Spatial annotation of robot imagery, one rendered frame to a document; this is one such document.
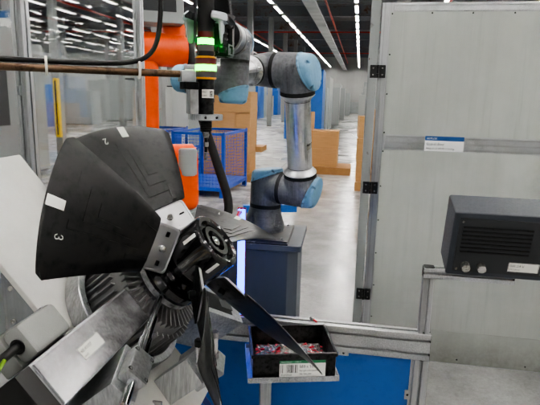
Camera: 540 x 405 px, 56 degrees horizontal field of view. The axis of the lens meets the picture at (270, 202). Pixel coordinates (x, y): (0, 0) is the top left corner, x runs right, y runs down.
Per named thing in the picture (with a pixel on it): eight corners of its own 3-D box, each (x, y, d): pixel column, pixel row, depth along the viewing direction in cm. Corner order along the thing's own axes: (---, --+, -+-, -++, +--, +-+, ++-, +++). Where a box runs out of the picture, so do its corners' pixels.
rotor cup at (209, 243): (180, 317, 97) (231, 280, 93) (132, 258, 96) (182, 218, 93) (203, 289, 111) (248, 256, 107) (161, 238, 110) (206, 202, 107)
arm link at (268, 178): (258, 198, 196) (260, 163, 193) (290, 202, 190) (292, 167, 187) (243, 202, 185) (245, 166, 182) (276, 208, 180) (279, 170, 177)
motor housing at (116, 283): (128, 386, 97) (177, 350, 93) (52, 292, 96) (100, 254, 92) (172, 332, 119) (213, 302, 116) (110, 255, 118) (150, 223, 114)
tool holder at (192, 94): (185, 120, 100) (184, 69, 98) (175, 119, 106) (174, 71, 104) (227, 120, 104) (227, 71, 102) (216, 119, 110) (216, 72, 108)
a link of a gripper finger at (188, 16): (185, 40, 99) (208, 45, 107) (185, 9, 97) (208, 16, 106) (171, 41, 100) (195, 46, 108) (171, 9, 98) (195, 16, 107)
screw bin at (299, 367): (251, 381, 125) (251, 355, 124) (247, 348, 142) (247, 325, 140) (337, 378, 128) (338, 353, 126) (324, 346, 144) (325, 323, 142)
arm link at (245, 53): (255, 62, 133) (256, 28, 131) (245, 59, 123) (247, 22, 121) (226, 60, 134) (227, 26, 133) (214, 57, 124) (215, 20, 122)
